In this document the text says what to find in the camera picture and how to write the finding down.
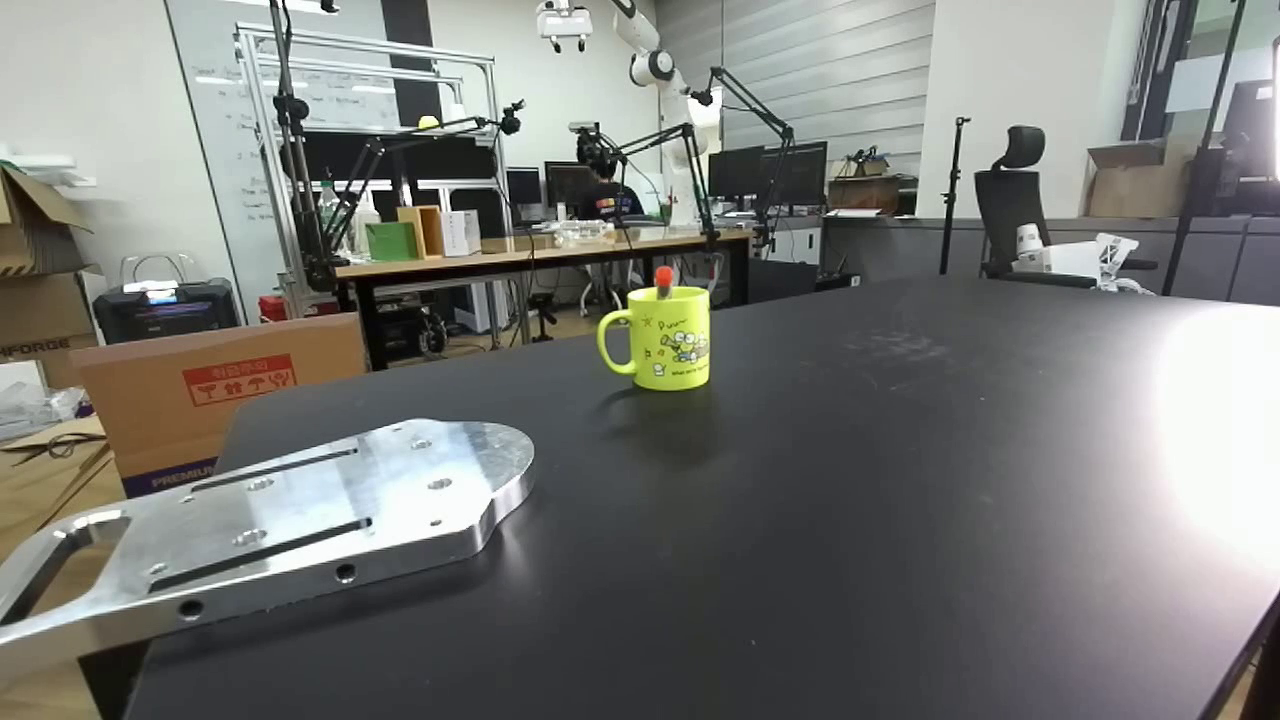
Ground yellow-green printed mug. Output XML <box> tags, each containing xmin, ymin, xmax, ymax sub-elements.
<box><xmin>591</xmin><ymin>279</ymin><xmax>716</xmax><ymax>395</ymax></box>

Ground long wooden desk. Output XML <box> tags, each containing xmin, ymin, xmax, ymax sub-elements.
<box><xmin>331</xmin><ymin>222</ymin><xmax>759</xmax><ymax>377</ymax></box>

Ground small dark monitor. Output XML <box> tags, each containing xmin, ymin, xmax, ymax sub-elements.
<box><xmin>540</xmin><ymin>155</ymin><xmax>622</xmax><ymax>222</ymax></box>

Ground white box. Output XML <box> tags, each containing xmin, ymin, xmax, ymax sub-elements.
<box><xmin>438</xmin><ymin>205</ymin><xmax>484</xmax><ymax>261</ymax></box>

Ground wide black monitor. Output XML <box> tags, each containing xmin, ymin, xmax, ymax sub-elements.
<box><xmin>705</xmin><ymin>137</ymin><xmax>833</xmax><ymax>218</ymax></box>

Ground tan wooden box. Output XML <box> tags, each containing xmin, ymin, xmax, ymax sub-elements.
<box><xmin>397</xmin><ymin>198</ymin><xmax>451</xmax><ymax>262</ymax></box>

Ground green box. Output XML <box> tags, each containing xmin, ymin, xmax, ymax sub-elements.
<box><xmin>361</xmin><ymin>217</ymin><xmax>426</xmax><ymax>269</ymax></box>

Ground silver metal mounting plate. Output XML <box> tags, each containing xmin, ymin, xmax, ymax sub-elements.
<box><xmin>0</xmin><ymin>415</ymin><xmax>540</xmax><ymax>673</ymax></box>

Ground white ceiling device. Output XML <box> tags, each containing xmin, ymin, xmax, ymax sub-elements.
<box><xmin>532</xmin><ymin>0</ymin><xmax>600</xmax><ymax>61</ymax></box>

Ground black office chair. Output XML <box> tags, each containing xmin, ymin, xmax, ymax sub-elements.
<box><xmin>974</xmin><ymin>121</ymin><xmax>1060</xmax><ymax>285</ymax></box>

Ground white crumpled bag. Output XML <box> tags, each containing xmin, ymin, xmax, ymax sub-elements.
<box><xmin>1014</xmin><ymin>218</ymin><xmax>1144</xmax><ymax>293</ymax></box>

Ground black equipment case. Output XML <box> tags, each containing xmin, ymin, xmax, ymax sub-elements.
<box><xmin>90</xmin><ymin>270</ymin><xmax>244</xmax><ymax>349</ymax></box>

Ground cardboard box with red label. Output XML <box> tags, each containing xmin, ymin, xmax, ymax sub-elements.
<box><xmin>64</xmin><ymin>307</ymin><xmax>373</xmax><ymax>501</ymax></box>

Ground open cardboard box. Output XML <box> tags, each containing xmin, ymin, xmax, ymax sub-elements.
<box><xmin>1079</xmin><ymin>137</ymin><xmax>1200</xmax><ymax>222</ymax></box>

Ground low dark cabinet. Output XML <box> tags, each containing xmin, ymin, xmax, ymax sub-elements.
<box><xmin>816</xmin><ymin>206</ymin><xmax>1280</xmax><ymax>307</ymax></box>

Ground thin black slanted pole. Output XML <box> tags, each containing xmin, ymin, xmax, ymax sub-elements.
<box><xmin>1161</xmin><ymin>0</ymin><xmax>1252</xmax><ymax>299</ymax></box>

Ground flat brown cardboard sheet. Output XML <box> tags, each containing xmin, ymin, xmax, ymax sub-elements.
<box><xmin>0</xmin><ymin>410</ymin><xmax>130</xmax><ymax>565</ymax></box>

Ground stacked plain cardboard boxes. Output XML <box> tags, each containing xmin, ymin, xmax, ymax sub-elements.
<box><xmin>0</xmin><ymin>158</ymin><xmax>96</xmax><ymax>358</ymax></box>

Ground tall black camera stand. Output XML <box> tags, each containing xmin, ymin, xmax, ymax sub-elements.
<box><xmin>264</xmin><ymin>0</ymin><xmax>352</xmax><ymax>299</ymax></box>

